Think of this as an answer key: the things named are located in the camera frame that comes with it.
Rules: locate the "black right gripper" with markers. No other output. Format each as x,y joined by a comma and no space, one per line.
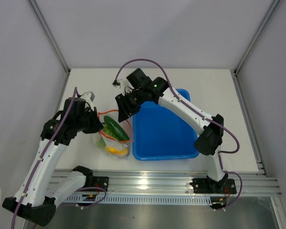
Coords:
125,109

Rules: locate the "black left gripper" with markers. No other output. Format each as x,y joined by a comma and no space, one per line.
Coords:
97,125

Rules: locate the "dark green cucumber toy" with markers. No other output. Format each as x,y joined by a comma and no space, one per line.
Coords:
117,130

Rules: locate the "white cauliflower toy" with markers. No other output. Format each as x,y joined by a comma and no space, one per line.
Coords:
100,143

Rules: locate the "clear zip top bag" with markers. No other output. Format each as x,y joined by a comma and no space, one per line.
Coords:
112,142

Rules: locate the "yellow orange mango toy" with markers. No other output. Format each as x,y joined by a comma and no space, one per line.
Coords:
116,152

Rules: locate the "green grapes toy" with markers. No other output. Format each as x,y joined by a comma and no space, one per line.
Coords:
108,131

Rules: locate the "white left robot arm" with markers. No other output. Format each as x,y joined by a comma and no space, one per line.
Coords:
33,201

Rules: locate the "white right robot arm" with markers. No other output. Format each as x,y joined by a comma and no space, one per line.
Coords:
208,128

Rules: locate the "blue plastic bin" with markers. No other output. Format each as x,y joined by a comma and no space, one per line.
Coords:
159,134

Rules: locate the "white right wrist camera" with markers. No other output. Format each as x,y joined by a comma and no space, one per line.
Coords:
120,83

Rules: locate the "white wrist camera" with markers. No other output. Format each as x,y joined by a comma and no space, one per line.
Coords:
120,83
89,97

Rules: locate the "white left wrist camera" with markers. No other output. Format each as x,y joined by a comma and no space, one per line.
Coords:
89,97

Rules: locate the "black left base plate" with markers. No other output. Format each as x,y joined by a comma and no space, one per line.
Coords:
102,182

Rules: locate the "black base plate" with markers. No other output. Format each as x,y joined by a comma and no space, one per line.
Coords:
201,184
102,182

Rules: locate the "white slotted cable duct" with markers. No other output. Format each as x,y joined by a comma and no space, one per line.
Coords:
139,199

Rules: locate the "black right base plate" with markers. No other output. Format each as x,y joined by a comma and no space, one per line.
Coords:
201,184

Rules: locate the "right aluminium frame post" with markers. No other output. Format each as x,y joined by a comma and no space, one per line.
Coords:
270,12

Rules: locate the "aluminium frame post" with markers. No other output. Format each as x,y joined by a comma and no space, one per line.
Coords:
270,12
48,34

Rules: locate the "left aluminium frame post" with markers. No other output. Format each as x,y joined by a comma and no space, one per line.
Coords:
48,34

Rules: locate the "aluminium mounting rail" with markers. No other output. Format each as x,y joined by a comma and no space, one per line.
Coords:
178,183

